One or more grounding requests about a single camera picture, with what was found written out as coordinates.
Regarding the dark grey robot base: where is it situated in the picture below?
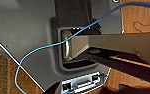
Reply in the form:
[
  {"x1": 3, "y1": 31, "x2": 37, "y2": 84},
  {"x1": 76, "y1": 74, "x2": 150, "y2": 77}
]
[{"x1": 0, "y1": 0, "x2": 124, "y2": 93}]

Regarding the round lit base button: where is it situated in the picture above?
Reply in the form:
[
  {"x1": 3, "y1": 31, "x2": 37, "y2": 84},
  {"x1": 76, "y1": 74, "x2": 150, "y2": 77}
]
[{"x1": 112, "y1": 0, "x2": 121, "y2": 4}]

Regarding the blue cable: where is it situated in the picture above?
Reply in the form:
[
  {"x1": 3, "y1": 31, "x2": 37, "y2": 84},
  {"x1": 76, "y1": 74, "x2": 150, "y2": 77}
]
[{"x1": 14, "y1": 0, "x2": 150, "y2": 94}]

